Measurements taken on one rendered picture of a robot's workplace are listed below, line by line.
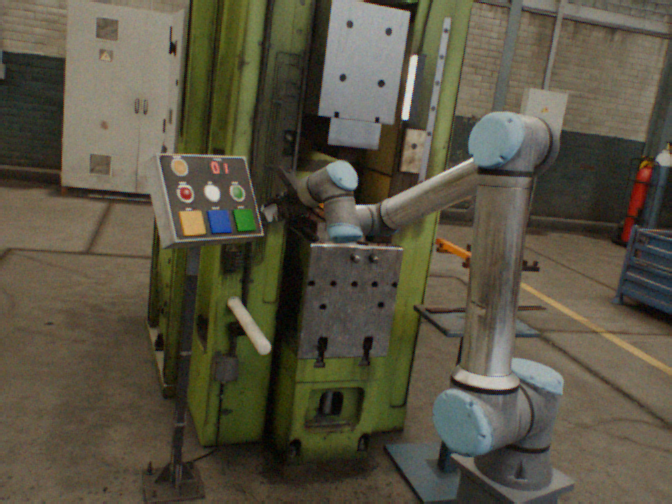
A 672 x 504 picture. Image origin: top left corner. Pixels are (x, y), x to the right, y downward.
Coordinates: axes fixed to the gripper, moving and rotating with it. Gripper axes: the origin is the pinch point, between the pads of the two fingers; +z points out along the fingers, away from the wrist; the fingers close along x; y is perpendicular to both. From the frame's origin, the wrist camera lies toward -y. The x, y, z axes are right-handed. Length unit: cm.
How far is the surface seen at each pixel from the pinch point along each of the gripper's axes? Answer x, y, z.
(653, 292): 442, 74, 43
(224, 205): -6.4, -4.8, 11.0
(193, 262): -10.3, 9.1, 28.8
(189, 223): -21.4, 0.8, 10.2
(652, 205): 766, -21, 118
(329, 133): 35.5, -25.9, -3.5
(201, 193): -14.1, -8.9, 11.0
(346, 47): 37, -51, -19
